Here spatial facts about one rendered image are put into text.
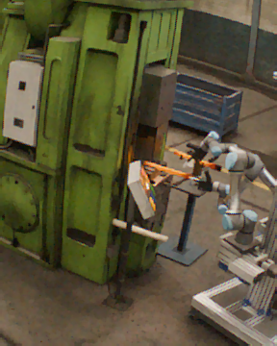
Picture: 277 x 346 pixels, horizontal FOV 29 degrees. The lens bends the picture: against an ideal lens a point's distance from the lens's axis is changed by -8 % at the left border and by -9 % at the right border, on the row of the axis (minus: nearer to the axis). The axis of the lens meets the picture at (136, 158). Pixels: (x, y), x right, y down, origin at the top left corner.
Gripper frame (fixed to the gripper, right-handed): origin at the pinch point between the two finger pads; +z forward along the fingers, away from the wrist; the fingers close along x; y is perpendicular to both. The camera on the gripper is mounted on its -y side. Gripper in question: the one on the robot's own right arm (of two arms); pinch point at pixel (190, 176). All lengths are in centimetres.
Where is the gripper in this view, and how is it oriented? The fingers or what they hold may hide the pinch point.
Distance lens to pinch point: 442.3
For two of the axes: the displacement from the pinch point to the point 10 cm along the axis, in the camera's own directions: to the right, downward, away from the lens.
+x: 4.4, -2.9, 8.5
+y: -1.2, 9.2, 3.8
